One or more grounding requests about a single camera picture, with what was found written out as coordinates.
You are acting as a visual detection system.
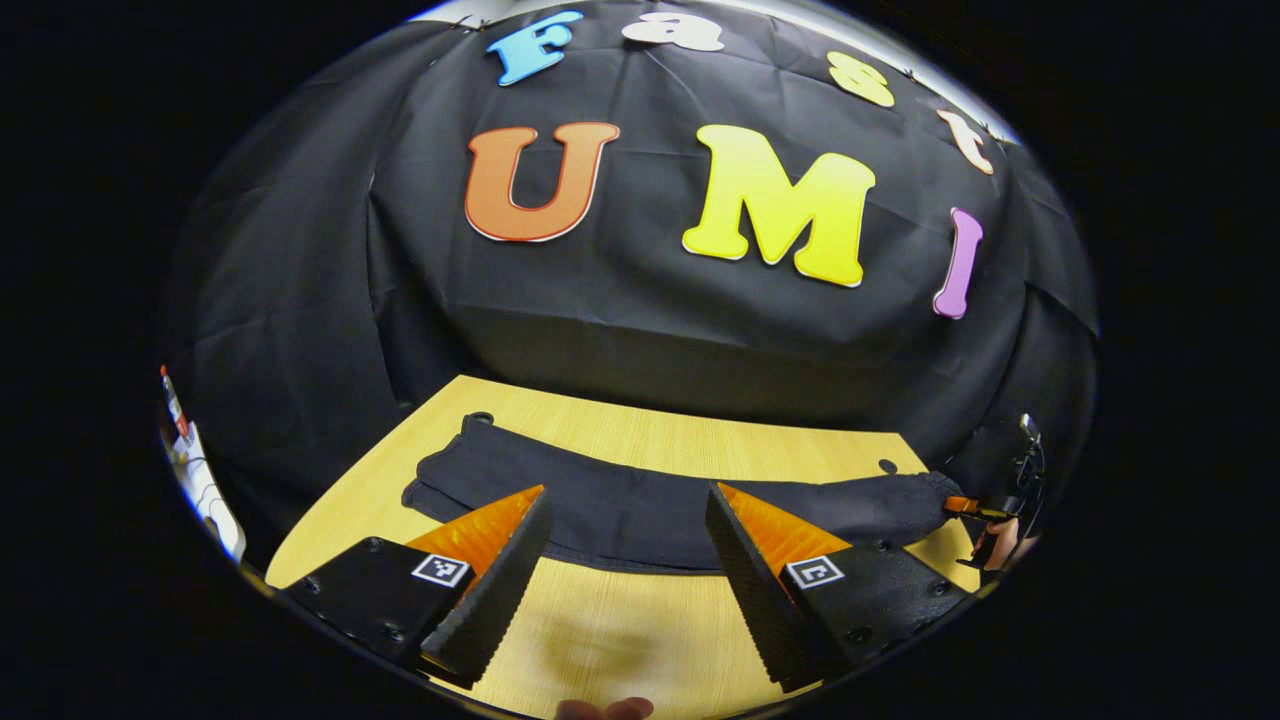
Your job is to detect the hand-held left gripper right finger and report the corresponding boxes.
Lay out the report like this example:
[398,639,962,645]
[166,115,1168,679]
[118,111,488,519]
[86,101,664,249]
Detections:
[704,483,971,695]

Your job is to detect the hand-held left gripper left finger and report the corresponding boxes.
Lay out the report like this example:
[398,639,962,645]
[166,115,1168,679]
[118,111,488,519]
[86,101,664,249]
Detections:
[283,484,556,691]

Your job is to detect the black jeans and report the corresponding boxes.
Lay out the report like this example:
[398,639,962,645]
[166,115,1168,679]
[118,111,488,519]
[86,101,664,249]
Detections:
[402,412,967,577]

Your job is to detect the black backdrop cloth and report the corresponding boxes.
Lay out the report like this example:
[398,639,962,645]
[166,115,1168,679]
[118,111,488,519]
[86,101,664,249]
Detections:
[160,0,1101,571]

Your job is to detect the white side table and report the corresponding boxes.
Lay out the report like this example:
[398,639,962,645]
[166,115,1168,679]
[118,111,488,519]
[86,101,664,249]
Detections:
[172,420,248,563]

